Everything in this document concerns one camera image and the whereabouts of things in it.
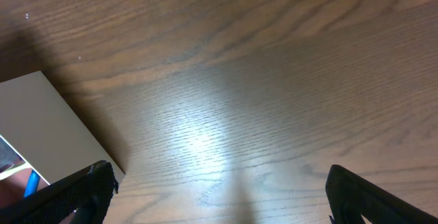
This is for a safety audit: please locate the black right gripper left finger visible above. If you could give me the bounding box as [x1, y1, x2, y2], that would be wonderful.
[1, 160, 118, 224]

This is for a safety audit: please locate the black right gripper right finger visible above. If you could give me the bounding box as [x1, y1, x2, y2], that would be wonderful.
[325, 164, 437, 224]

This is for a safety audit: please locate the white cardboard box pink inside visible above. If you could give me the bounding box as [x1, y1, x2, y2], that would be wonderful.
[0, 70, 126, 208]

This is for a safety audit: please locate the green white toothbrush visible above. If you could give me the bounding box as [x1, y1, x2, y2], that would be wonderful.
[0, 162, 32, 180]

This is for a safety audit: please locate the clear bottle dark cap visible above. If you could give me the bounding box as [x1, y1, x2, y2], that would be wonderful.
[0, 139, 25, 173]

